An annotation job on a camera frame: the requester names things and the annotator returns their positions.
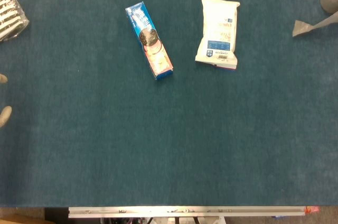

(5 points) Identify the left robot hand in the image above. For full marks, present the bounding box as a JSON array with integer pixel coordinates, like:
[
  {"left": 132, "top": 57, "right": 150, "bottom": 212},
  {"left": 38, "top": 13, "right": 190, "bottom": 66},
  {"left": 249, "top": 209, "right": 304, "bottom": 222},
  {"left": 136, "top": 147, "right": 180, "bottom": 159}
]
[{"left": 0, "top": 73, "right": 13, "bottom": 129}]

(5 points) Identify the clear pack of striped cookies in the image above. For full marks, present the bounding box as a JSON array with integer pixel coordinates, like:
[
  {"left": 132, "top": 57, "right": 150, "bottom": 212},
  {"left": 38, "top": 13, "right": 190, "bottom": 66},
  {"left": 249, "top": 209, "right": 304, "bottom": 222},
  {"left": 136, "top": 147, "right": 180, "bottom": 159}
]
[{"left": 0, "top": 0, "right": 30, "bottom": 42}]

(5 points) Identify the blue Oreo cookie box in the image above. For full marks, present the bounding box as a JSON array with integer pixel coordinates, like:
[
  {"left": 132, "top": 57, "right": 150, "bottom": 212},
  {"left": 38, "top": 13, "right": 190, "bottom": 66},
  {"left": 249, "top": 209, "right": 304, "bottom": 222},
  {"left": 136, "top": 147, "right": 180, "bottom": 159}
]
[{"left": 125, "top": 1, "right": 174, "bottom": 81}]

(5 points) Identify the blue felt table cover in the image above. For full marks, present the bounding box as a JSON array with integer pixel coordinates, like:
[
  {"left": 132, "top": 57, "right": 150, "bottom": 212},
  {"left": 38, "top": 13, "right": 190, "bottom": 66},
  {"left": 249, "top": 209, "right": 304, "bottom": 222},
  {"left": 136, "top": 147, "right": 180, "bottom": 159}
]
[{"left": 0, "top": 0, "right": 338, "bottom": 208}]

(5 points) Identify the white snack pouch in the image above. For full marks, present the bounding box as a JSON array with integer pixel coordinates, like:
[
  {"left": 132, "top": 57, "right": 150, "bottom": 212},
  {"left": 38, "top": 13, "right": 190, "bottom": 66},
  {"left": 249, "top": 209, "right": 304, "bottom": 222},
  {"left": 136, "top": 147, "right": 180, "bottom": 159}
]
[{"left": 194, "top": 0, "right": 241, "bottom": 70}]

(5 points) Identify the aluminium rail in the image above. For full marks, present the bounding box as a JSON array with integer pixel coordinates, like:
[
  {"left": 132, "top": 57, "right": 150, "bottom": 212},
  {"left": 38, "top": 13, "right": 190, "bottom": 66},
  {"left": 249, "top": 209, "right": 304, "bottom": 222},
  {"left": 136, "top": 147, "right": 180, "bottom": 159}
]
[{"left": 68, "top": 205, "right": 320, "bottom": 219}]

